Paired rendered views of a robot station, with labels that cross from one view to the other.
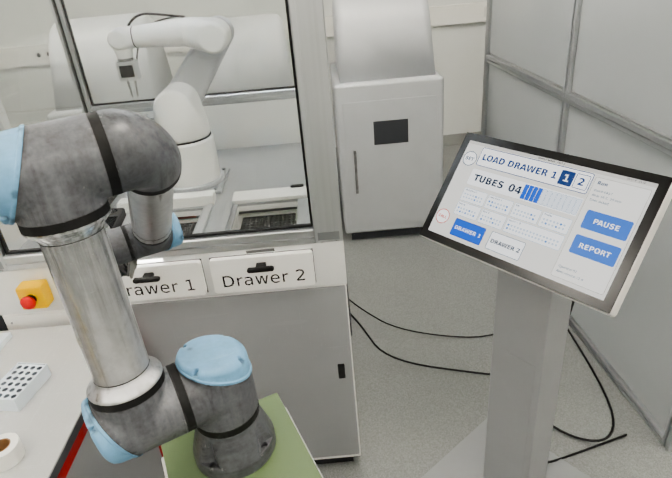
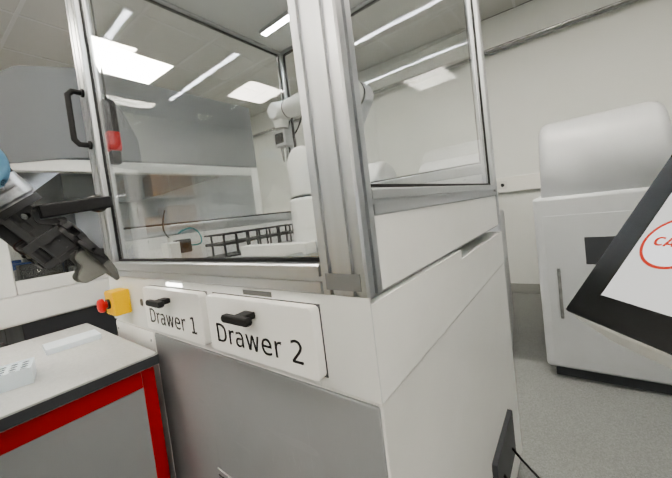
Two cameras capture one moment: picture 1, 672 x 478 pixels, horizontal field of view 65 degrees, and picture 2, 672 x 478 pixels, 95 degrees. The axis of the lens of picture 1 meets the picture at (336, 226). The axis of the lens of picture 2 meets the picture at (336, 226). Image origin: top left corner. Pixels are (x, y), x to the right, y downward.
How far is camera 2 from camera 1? 1.16 m
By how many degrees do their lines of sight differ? 44
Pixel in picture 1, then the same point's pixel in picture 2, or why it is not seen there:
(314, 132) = (310, 65)
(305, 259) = (302, 322)
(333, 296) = (358, 424)
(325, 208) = (334, 221)
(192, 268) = (194, 302)
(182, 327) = (197, 385)
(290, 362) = not seen: outside the picture
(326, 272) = (343, 363)
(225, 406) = not seen: outside the picture
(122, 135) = not seen: outside the picture
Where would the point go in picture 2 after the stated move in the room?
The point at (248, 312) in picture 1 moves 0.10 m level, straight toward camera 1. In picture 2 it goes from (249, 395) to (208, 431)
